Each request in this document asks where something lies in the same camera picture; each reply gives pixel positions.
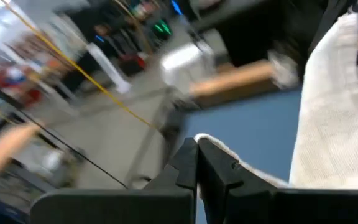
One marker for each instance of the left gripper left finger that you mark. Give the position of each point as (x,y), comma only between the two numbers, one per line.
(120,208)

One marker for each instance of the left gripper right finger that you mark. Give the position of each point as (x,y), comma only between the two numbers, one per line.
(275,208)

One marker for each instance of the white beige plaid towel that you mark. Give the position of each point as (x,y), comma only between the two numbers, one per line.
(331,109)

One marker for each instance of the blue table mat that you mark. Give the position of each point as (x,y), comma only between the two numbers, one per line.
(244,133)

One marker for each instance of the black metal table frame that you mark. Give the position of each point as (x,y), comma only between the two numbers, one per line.
(172,118)

